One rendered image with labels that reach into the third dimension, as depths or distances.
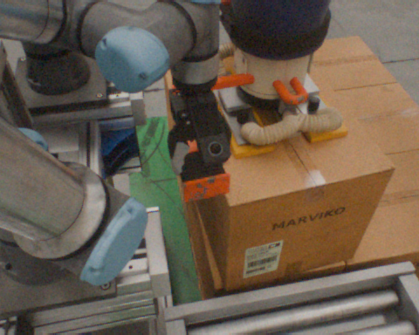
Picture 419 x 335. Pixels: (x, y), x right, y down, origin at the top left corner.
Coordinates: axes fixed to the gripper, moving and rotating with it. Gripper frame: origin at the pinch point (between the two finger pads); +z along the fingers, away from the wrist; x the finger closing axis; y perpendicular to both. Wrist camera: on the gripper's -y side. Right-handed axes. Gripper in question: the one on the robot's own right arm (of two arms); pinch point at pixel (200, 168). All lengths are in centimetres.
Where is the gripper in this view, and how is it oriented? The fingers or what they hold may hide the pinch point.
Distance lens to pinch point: 78.1
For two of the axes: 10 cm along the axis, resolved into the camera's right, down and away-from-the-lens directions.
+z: 0.1, 6.7, 7.5
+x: -9.6, 2.0, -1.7
